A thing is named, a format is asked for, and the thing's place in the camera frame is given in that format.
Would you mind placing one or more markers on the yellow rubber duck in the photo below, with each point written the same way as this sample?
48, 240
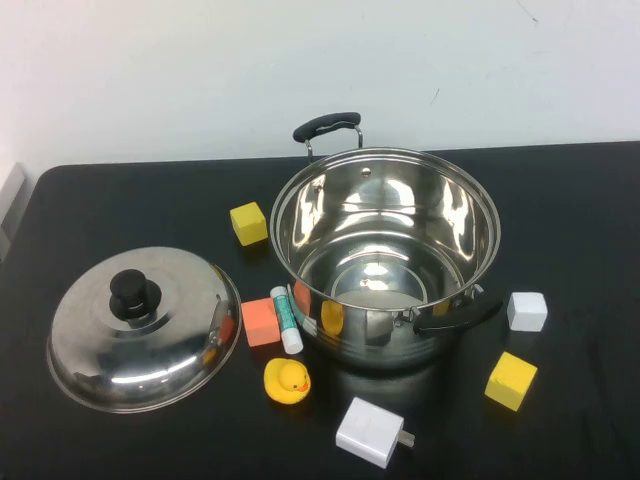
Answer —
287, 381

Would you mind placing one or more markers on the steel lid with black knob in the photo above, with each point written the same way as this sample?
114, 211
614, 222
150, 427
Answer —
150, 360

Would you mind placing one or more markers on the white green glue stick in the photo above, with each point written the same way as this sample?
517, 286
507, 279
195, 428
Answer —
287, 320

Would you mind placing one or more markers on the orange foam cube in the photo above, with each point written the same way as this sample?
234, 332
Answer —
259, 322

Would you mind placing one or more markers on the white foam cube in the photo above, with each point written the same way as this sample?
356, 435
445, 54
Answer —
526, 311

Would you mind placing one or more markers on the yellow foam cube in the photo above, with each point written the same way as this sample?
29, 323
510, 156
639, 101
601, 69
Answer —
248, 223
510, 381

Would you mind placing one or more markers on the white charger plug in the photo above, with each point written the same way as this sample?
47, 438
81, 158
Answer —
367, 431

